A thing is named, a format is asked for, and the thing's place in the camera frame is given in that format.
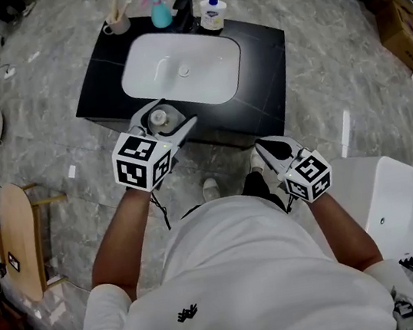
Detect white charger with cable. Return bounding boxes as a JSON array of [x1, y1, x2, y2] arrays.
[[0, 35, 19, 82]]

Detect white bathtub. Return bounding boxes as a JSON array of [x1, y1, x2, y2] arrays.
[[328, 146, 413, 289]]

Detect black sink counter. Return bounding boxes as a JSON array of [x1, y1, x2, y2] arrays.
[[61, 0, 302, 173]]

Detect person's right white shoe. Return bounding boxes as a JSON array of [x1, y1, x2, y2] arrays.
[[246, 144, 267, 174]]

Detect white sink basin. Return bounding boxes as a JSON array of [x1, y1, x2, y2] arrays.
[[114, 19, 249, 120]]

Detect person's white shirt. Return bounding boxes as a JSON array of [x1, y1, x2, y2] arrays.
[[52, 167, 413, 330]]

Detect wooden toothbrush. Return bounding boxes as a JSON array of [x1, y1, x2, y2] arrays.
[[108, 0, 126, 23], [115, 0, 137, 21]]

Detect teal spray bottle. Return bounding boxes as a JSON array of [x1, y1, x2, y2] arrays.
[[138, 0, 175, 32]]

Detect person's white shoe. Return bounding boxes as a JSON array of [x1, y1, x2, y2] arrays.
[[200, 176, 221, 203], [246, 144, 267, 174]]

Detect white floor strip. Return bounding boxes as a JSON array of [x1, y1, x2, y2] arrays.
[[333, 109, 358, 160]]

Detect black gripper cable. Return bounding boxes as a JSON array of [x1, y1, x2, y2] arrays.
[[147, 189, 173, 234], [282, 193, 297, 215]]

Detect person's left forearm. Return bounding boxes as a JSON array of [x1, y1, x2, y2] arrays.
[[78, 182, 170, 307]]

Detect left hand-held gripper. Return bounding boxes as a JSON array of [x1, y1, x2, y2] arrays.
[[103, 92, 210, 198]]

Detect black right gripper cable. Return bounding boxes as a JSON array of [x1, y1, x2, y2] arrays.
[[282, 193, 297, 215]]

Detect person's black trousers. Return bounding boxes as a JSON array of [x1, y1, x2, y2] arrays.
[[175, 167, 288, 229]]

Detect person's left white shoe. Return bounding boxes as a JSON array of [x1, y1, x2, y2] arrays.
[[200, 176, 221, 203]]

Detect wooden oval table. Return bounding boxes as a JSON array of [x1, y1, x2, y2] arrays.
[[0, 174, 84, 308]]

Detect person's right forearm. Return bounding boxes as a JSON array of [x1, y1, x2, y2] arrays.
[[304, 183, 385, 279]]

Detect white soap pump bottle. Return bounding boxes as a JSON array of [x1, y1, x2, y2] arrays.
[[196, 0, 232, 35]]

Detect beige cup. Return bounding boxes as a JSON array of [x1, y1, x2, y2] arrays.
[[101, 14, 133, 39]]

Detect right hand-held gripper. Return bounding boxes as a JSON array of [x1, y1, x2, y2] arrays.
[[253, 127, 337, 211]]

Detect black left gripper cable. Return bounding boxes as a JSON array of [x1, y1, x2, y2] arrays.
[[147, 189, 173, 234]]

